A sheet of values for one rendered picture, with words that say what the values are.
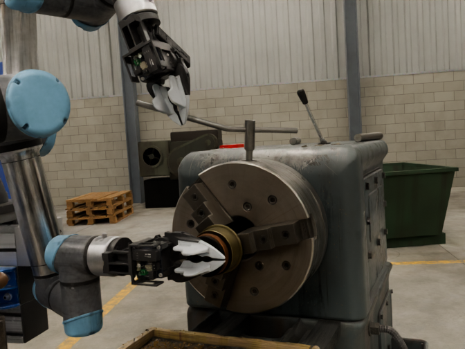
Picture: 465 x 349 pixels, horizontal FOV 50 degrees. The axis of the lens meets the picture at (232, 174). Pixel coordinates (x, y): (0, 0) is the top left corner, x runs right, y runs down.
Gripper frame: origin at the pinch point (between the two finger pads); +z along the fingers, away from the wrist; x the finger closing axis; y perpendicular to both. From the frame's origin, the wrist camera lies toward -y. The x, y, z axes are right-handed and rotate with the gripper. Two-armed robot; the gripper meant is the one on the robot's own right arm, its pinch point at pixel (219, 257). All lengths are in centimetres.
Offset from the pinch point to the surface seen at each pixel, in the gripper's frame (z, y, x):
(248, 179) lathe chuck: -0.2, -15.4, 12.3
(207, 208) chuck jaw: -6.7, -9.6, 7.3
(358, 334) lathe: 17.0, -31.3, -23.9
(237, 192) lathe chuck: -2.8, -15.4, 9.5
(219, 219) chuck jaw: -4.7, -10.4, 4.9
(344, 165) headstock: 15.7, -31.4, 13.4
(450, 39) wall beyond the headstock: 25, -1070, 198
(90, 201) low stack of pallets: -526, -579, -69
